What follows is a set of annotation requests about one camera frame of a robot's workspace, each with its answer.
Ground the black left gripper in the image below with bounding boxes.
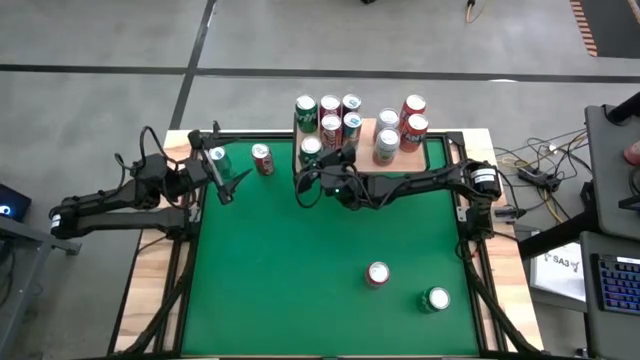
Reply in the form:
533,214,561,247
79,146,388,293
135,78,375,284
180,129,254,206

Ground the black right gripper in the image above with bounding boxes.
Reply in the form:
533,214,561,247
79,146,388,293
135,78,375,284
294,163,386,211

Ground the green Sprite can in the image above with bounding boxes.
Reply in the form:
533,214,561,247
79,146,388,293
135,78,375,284
294,94,320,134
416,286,452,315
299,135,324,169

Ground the red Coca-Cola can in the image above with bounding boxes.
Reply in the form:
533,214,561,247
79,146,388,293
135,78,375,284
320,113,344,150
250,143,276,177
319,94,343,119

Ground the plain silver beverage can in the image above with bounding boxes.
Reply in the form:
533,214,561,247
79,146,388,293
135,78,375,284
372,127,401,167

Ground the white pink raspberry lime can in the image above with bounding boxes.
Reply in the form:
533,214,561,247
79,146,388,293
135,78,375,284
375,107,401,135

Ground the red Fanta strawberry can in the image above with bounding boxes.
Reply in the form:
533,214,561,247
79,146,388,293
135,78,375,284
364,260,391,289
399,93,428,121
398,113,430,154

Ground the wooden shelf with black legs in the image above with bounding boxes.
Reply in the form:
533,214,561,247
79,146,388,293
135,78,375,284
292,113,432,194

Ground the green table mat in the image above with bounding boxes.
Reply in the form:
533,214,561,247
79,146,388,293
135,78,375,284
180,138,480,357

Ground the grey metal workbench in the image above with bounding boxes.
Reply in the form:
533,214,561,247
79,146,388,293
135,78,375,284
0,214,83,351

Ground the black computer tower blue light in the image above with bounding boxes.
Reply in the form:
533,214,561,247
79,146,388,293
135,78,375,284
0,183,32,224

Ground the black stand beam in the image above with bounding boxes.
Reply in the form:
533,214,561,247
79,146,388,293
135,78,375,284
517,209,601,261

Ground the white paper sign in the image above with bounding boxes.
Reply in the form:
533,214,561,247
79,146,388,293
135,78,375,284
528,242,587,303

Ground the grey cart top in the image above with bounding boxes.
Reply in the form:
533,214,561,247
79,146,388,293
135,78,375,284
583,103,640,241

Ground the black pole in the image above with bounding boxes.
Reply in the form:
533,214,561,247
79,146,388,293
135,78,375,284
605,90,640,125

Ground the pink round object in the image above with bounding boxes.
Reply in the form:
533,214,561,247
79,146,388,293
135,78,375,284
622,139,640,167

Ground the backlit computer keyboard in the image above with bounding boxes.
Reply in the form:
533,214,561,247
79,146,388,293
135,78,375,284
590,253,640,316

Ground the black mat orange striped edge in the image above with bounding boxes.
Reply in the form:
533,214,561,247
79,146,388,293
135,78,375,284
569,0,640,59

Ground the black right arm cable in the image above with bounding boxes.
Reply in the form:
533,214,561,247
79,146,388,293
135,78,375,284
293,169,331,210

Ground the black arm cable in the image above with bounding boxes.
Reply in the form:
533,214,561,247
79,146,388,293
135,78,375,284
293,169,331,210
113,124,174,186

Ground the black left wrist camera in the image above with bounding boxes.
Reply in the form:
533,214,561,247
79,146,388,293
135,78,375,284
184,159,211,186

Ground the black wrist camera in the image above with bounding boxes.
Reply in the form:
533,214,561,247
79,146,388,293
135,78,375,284
322,144,359,169
184,159,211,186

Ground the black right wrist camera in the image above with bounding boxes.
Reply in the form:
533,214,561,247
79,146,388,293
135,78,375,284
322,144,359,169

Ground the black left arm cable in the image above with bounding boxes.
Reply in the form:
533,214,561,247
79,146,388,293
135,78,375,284
113,124,174,186

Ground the black aluminium table frame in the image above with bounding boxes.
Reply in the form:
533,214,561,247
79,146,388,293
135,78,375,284
107,128,546,360

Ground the yellow cable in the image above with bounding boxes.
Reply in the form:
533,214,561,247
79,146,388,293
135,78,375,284
499,128,589,224
464,0,490,25

